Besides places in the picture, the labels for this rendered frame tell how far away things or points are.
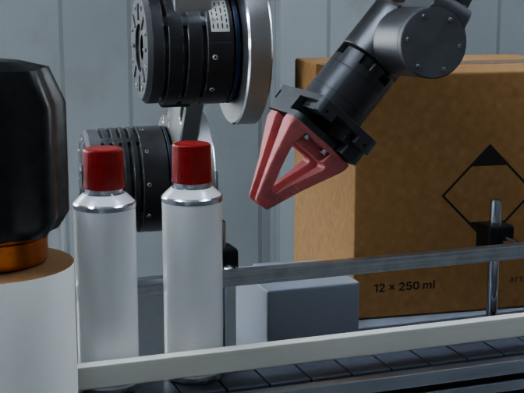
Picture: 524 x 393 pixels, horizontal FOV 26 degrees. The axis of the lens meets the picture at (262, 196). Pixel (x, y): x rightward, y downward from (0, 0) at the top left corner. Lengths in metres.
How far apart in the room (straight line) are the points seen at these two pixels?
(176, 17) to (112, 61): 2.03
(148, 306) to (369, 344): 0.44
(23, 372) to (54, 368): 0.02
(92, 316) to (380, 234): 0.41
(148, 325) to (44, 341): 0.69
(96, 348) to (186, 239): 0.12
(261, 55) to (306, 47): 2.06
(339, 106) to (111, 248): 0.22
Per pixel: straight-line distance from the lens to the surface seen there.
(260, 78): 1.38
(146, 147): 1.86
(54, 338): 0.63
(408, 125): 1.23
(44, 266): 0.63
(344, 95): 0.96
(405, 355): 1.06
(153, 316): 1.34
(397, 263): 1.08
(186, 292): 0.96
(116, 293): 0.94
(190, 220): 0.94
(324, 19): 3.44
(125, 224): 0.93
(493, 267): 1.21
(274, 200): 0.97
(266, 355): 0.97
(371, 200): 1.23
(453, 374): 1.04
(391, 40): 0.92
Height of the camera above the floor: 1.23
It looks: 11 degrees down
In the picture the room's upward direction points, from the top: straight up
